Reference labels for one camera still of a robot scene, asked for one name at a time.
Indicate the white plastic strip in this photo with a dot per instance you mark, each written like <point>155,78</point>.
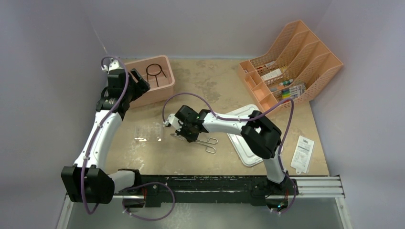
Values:
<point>302,155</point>

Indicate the clear well plate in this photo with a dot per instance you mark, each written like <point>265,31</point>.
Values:
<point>148,133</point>

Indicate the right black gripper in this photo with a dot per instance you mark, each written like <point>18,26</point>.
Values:
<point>182,132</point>

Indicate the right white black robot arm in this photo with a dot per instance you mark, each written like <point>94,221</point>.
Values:
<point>261,135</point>

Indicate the metal crucible tongs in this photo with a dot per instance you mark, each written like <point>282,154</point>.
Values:
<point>208,144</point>

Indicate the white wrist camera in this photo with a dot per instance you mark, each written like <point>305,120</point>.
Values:
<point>173,121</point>
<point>114,65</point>

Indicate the orange mesh file organizer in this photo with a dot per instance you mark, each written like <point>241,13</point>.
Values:
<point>296,56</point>

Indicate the pink plastic bin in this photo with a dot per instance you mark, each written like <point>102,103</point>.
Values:
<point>158,73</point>

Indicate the aluminium rail frame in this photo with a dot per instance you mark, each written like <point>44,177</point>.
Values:
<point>219,202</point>

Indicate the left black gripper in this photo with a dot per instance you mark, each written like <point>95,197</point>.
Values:
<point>141,86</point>

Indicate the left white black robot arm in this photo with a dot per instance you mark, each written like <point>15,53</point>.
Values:
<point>87,175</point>

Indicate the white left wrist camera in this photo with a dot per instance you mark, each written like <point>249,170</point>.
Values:
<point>114,65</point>

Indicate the white plastic bin lid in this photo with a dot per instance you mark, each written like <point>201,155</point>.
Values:
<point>248,158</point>

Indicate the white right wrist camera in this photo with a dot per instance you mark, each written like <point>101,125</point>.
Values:
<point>173,121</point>

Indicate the set of coloured markers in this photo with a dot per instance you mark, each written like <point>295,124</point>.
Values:
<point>293,92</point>

